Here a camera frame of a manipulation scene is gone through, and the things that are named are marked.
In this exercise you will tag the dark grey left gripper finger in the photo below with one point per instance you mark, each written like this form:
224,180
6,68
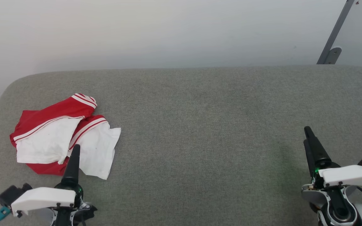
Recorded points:
72,172

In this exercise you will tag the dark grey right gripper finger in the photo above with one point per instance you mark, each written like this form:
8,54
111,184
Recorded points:
319,153
309,158

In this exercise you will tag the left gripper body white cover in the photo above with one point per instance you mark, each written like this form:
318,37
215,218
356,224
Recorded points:
42,197

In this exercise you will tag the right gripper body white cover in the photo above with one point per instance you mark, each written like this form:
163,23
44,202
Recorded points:
350,175

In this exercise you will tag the red and white shirt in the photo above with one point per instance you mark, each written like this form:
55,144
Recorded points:
49,141

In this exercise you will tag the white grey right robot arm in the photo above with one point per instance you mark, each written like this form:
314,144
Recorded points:
341,213

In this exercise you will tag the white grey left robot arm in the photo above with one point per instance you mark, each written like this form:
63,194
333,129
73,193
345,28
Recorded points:
62,218

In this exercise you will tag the grey fabric sofa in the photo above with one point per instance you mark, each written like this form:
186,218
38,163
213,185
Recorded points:
200,141

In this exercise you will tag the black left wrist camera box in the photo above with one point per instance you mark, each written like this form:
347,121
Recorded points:
9,194

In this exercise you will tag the grey metal pole with bracket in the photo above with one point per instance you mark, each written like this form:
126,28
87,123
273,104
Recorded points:
336,31

